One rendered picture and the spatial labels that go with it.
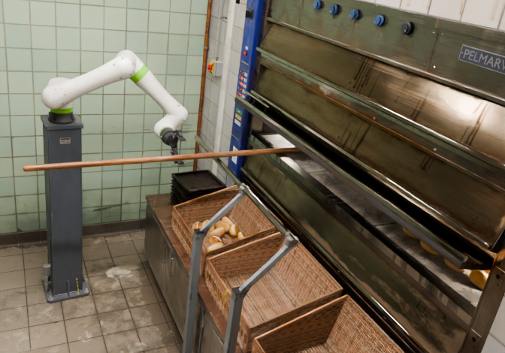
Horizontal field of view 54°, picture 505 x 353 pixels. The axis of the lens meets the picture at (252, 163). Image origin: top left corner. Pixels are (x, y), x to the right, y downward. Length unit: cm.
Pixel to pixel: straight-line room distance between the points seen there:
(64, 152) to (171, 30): 126
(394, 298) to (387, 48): 103
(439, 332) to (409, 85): 94
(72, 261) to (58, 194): 51
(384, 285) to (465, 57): 98
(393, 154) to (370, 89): 30
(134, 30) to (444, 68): 236
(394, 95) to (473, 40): 39
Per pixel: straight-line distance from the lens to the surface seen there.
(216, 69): 353
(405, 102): 200
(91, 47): 365
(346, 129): 230
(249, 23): 312
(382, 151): 212
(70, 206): 323
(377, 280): 224
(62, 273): 348
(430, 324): 207
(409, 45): 203
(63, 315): 344
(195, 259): 251
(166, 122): 295
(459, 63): 186
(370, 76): 218
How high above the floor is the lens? 221
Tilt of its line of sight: 23 degrees down
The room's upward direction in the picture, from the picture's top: 8 degrees clockwise
